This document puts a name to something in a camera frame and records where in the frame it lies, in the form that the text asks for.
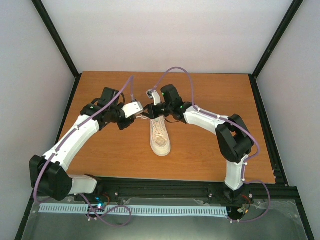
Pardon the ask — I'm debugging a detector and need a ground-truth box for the white shoelace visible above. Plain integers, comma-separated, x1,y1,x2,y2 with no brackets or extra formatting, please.
136,114,165,122

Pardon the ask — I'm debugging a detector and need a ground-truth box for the white sneaker shoe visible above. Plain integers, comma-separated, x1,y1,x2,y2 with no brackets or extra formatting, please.
149,116,171,157

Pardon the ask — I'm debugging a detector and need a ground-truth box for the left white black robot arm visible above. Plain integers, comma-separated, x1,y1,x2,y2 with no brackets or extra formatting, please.
29,87,144,202

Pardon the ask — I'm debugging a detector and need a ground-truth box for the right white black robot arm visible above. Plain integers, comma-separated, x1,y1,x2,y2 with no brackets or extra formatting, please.
143,84,255,202

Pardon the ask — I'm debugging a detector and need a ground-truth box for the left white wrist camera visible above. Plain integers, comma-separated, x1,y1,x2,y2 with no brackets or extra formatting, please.
121,101,144,118

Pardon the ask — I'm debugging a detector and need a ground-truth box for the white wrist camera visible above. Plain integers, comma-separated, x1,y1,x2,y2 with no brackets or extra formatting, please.
121,101,144,118
146,89,161,106

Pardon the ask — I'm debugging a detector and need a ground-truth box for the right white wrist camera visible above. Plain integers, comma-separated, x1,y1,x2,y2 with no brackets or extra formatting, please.
146,89,161,106

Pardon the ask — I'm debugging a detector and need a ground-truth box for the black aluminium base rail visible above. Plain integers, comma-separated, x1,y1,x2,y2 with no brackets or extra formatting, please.
32,174,301,203

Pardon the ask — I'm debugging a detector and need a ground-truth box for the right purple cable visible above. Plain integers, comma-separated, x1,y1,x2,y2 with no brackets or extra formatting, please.
149,66,272,224

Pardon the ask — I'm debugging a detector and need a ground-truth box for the left black frame post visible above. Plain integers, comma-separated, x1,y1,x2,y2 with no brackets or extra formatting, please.
31,0,80,78

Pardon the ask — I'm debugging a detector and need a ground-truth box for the black frame post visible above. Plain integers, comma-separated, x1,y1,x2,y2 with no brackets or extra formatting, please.
31,0,80,78
252,0,304,80

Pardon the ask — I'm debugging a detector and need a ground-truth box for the light blue slotted cable duct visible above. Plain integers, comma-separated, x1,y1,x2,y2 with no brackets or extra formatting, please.
38,203,228,218

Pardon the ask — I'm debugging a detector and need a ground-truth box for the right black frame post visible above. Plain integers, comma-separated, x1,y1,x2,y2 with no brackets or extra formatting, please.
252,0,304,80

